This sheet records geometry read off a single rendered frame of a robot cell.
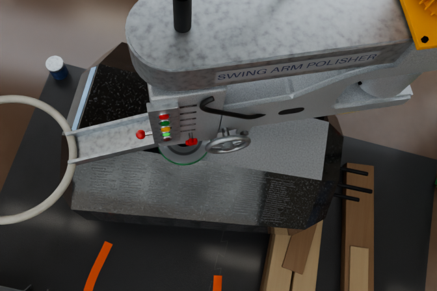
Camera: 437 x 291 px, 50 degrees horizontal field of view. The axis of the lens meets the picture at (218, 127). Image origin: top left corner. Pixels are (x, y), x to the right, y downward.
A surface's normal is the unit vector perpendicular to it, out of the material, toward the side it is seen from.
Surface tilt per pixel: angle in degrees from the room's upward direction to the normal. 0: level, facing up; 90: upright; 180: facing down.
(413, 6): 0
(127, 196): 45
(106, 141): 16
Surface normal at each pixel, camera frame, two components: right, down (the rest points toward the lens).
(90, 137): -0.20, -0.27
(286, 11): 0.07, -0.32
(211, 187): -0.06, 0.44
